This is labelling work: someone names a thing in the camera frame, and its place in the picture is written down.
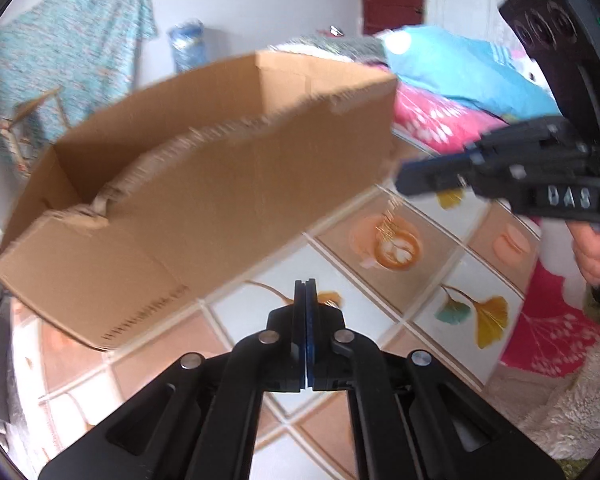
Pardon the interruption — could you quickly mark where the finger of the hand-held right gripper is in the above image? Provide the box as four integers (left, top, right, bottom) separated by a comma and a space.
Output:
396, 151, 537, 202
462, 116, 581, 161

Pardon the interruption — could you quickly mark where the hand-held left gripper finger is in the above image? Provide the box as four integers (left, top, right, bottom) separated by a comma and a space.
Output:
306, 280, 566, 480
37, 280, 307, 480

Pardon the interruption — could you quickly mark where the gold chain with heart pendant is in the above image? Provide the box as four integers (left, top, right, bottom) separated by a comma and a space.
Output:
372, 197, 406, 243

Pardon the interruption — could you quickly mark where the brown cardboard box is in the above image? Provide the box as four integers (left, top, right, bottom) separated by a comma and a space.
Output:
0, 52, 398, 351

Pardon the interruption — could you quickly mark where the person's right hand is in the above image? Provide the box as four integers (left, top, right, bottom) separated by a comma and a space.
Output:
566, 221, 600, 287

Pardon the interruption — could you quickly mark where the pink printed blanket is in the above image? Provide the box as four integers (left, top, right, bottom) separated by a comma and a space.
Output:
390, 80, 600, 378

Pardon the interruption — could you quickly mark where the blue pillow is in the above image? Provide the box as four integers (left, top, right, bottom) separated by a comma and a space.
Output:
380, 25, 561, 121

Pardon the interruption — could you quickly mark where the tile patterned tablecloth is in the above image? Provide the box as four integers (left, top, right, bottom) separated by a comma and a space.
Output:
7, 130, 543, 480

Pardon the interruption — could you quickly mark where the grey lace cloth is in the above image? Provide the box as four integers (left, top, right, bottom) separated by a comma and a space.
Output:
267, 30, 388, 66

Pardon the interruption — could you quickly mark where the person's white fleece clothing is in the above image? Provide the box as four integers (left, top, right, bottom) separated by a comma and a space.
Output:
482, 340, 600, 463

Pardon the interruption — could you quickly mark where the blue water jug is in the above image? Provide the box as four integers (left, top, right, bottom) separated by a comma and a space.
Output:
167, 19, 206, 75

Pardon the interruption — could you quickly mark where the wooden chair with dark seat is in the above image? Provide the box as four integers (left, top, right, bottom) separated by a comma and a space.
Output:
0, 86, 71, 178

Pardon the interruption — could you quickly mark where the teal floral hanging cloth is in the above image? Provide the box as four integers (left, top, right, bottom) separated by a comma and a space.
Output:
0, 0, 158, 176

